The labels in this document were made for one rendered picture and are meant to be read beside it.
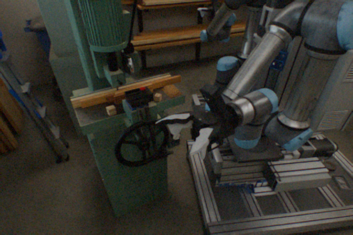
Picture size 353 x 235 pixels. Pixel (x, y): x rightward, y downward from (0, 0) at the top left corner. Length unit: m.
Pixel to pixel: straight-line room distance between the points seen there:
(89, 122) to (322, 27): 0.99
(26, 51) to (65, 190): 2.14
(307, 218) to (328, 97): 0.80
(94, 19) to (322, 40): 0.85
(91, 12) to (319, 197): 1.79
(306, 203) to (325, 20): 1.32
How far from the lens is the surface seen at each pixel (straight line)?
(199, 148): 0.46
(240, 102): 0.60
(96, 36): 1.09
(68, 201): 2.03
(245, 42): 1.43
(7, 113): 2.75
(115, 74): 1.18
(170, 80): 1.39
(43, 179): 2.27
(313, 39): 0.80
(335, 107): 1.38
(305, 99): 0.87
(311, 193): 1.90
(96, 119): 1.16
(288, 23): 0.82
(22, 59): 3.68
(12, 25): 3.56
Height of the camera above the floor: 1.57
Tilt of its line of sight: 38 degrees down
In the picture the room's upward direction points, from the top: straight up
